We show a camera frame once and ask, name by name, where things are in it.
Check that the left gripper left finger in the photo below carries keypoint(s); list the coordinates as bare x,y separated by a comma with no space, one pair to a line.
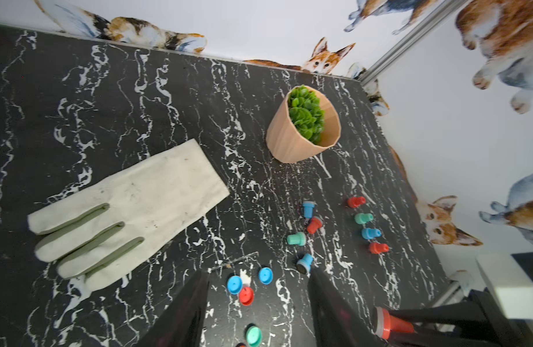
181,324

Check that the beige paper sheet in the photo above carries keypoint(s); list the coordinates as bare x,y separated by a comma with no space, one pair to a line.
107,230

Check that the blue stamp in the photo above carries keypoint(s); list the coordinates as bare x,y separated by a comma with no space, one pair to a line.
308,209
303,265

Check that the potted green plant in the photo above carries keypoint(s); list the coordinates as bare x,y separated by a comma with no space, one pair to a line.
305,124

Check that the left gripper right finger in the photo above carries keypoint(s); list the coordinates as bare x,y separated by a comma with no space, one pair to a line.
335,322

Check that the blue stamp cap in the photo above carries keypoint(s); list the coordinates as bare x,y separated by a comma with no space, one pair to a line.
371,233

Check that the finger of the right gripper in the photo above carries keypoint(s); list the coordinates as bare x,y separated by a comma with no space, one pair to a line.
413,339
462,313

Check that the green stamp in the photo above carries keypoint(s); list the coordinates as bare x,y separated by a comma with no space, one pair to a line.
363,218
298,239

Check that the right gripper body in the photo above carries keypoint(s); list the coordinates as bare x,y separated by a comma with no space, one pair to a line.
497,328

